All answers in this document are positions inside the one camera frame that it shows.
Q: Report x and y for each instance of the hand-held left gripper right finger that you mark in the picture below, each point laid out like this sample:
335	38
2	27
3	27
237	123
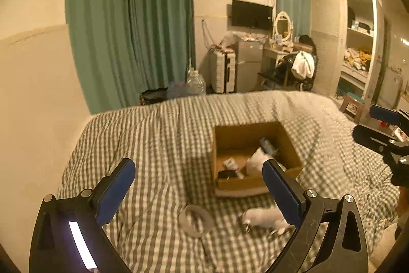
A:
282	193

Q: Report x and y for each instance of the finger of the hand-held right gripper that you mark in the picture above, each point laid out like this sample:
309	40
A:
383	113
370	137

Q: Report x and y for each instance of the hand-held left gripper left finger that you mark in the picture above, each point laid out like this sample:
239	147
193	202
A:
115	193

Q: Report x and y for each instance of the white plush toy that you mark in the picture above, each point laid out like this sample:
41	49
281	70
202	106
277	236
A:
260	218

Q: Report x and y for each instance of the brown cardboard box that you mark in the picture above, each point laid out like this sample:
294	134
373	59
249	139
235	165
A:
255	158

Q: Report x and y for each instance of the small wooden stool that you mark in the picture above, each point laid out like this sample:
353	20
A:
351	105

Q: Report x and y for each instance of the white cloth in box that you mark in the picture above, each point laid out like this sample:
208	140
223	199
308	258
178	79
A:
257	162

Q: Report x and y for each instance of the grey-blue tube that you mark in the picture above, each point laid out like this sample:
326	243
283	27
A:
266	145

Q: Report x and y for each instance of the small black pouch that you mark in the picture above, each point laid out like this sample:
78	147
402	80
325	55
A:
228	174

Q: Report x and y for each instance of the small white packet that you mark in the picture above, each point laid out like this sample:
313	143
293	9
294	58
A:
230	162

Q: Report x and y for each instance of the pile of clothes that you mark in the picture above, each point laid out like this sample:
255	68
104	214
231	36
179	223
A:
358	57

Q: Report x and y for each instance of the green checked blanket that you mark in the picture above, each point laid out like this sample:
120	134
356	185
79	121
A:
166	145

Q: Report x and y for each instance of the white wardrobe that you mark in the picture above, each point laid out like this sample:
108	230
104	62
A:
345	42

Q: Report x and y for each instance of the clear tape roll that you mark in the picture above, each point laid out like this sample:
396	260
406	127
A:
195	221

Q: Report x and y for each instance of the black chair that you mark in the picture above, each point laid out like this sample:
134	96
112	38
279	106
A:
306	68

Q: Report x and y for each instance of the white garment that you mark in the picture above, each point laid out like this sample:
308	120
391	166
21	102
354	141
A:
303	64

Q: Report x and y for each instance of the black shiny bag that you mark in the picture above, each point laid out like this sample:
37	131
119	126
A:
285	66

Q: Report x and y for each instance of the white dressing table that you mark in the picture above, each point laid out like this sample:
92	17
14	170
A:
271	58

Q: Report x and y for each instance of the grey small fridge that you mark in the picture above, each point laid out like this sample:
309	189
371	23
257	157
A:
247	65

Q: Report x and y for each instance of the white oval vanity mirror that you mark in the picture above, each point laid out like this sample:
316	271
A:
282	25

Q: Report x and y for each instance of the white suitcase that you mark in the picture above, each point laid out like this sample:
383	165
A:
222	72

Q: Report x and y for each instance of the large clear water bottle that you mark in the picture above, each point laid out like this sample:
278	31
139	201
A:
195	84

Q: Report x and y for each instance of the narrow green curtain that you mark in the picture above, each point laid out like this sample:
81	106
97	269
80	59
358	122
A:
292	1

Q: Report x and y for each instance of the wide green curtain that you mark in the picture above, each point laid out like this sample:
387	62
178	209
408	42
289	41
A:
127	23

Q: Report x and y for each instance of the black wall television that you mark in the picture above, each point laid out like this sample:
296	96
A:
251	14

